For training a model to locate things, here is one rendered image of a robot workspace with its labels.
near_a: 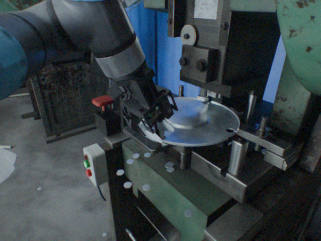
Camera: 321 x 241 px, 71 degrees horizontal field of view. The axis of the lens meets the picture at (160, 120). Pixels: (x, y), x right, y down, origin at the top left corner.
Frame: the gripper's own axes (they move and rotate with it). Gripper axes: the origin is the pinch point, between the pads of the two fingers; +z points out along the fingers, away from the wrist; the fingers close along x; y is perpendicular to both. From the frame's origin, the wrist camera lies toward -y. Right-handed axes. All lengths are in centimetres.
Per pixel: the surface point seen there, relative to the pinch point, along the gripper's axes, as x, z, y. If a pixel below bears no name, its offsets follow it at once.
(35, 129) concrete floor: -32, 72, -183
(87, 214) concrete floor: -36, 71, -60
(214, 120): 16.4, 9.1, 2.3
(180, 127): 7.0, 4.6, -0.6
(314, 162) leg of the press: 34, 35, 23
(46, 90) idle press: -3, 38, -157
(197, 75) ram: 18.4, -3.7, -2.0
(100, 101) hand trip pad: 1.4, 4.4, -35.7
